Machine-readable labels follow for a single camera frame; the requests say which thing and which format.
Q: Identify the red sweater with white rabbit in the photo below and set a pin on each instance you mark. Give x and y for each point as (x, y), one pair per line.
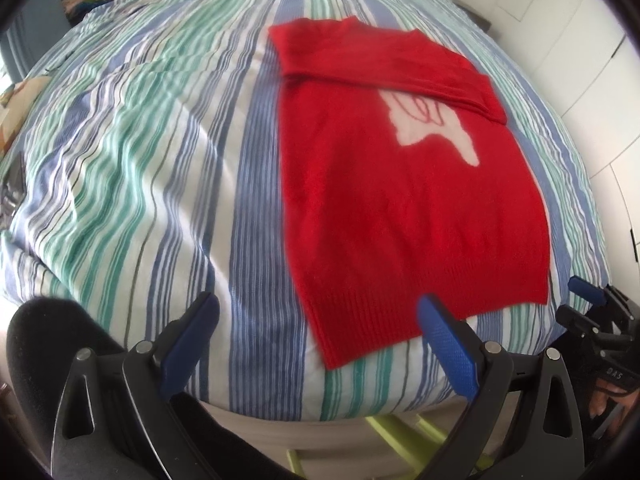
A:
(400, 210)

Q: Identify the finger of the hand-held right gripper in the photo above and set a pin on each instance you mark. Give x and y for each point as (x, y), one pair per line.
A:
(585, 287)
(575, 320)

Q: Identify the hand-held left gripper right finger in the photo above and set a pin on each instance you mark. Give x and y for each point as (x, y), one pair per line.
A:
(450, 350)

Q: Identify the striped bed duvet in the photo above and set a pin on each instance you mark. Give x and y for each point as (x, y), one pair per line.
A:
(150, 160)

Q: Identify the person's dark clothing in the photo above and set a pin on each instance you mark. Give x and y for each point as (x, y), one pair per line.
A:
(35, 330)

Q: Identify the dark wooden nightstand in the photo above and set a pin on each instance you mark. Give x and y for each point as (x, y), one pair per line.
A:
(481, 19)

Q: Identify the white wardrobe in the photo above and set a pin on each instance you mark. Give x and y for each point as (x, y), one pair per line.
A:
(575, 50)

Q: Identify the blue curtain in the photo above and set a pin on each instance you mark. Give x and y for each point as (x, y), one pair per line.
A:
(30, 45)

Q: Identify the beige patterned cloth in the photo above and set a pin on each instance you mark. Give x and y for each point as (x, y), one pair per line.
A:
(22, 97)

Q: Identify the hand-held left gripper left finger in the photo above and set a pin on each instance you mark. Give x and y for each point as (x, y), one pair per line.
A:
(187, 340)

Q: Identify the lime green stool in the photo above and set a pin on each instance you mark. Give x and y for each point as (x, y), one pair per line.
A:
(395, 427)

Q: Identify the person's right hand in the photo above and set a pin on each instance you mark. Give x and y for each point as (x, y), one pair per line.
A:
(602, 404)

